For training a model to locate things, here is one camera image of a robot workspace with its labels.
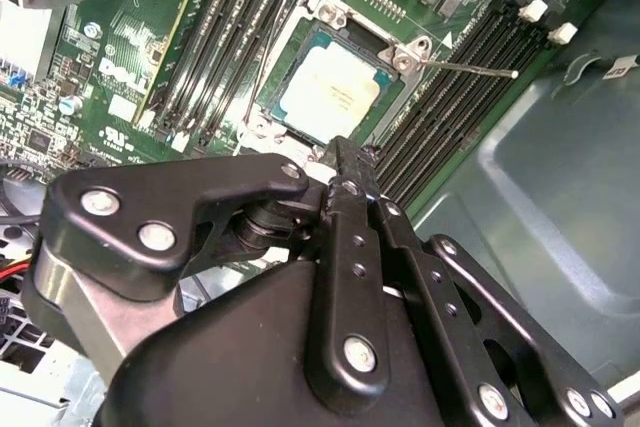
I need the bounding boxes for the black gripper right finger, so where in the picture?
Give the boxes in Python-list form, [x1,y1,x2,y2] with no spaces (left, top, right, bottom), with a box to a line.
[348,143,627,427]

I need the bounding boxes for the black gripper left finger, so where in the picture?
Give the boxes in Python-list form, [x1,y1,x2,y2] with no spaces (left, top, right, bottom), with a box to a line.
[37,136,392,402]

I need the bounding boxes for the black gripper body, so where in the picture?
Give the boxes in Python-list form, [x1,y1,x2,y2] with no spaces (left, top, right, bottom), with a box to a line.
[97,259,472,427]

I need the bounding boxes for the silver topped CPU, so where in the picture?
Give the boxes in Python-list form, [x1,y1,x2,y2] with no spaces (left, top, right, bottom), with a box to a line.
[272,44,394,141]

